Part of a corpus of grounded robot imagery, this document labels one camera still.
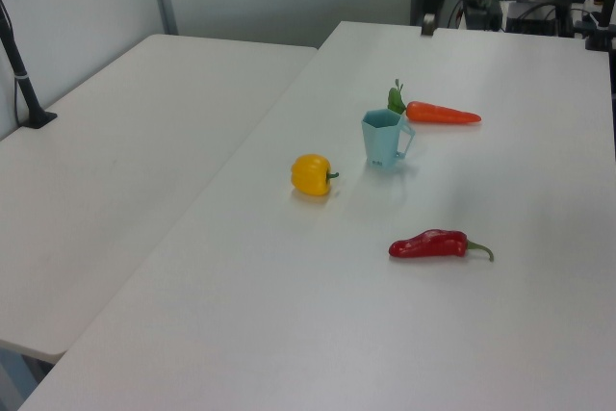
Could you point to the yellow toy bell pepper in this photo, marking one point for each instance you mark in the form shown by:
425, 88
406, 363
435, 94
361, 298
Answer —
312, 174

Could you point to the black electronics controller box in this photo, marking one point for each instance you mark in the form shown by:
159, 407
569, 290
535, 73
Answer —
536, 16

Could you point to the black clamp stand pole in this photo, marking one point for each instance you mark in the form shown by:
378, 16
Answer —
601, 21

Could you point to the teal hexagonal mug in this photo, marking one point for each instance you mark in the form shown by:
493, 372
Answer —
382, 139

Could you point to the black camera stand pole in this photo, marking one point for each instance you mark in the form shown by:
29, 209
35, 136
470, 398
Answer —
23, 79

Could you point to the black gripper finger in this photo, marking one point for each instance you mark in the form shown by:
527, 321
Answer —
428, 25

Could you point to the red toy chili pepper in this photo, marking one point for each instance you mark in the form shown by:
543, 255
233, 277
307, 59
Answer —
428, 244

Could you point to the small black box device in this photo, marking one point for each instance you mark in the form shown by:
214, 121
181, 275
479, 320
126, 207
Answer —
483, 9

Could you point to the orange toy carrot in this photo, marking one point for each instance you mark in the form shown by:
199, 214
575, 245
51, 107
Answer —
435, 112

